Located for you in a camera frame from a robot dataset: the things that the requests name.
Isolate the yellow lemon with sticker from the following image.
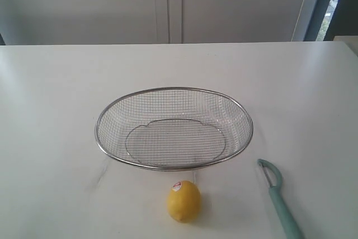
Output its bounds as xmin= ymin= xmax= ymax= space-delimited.
xmin=167 ymin=180 xmax=201 ymax=223

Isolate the teal handled vegetable peeler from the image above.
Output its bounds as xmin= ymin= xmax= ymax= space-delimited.
xmin=257 ymin=159 xmax=304 ymax=238

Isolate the white side table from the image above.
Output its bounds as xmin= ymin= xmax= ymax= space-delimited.
xmin=333 ymin=36 xmax=358 ymax=55

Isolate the oval wire mesh basket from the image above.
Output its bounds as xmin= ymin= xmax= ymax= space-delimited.
xmin=95 ymin=87 xmax=253 ymax=171

